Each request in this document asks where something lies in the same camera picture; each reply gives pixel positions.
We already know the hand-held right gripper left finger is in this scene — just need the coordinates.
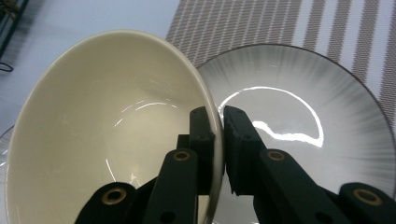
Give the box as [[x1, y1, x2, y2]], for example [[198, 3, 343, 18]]
[[177, 105, 217, 196]]

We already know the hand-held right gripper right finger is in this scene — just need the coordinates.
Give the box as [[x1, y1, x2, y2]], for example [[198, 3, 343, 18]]
[[223, 105, 268, 197]]

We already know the cream ceramic bowl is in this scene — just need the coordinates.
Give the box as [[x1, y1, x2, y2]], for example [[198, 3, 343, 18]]
[[4, 29, 225, 224], [0, 125, 15, 194]]

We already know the black wire cutlery basket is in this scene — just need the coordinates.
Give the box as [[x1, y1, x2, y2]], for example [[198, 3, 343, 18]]
[[0, 0, 31, 60]]

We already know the white plate with dark rim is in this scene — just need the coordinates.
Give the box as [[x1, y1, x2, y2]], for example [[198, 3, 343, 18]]
[[195, 43, 396, 224]]

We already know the brown striped placemat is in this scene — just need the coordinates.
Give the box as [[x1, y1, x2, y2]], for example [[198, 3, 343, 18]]
[[165, 0, 396, 138]]

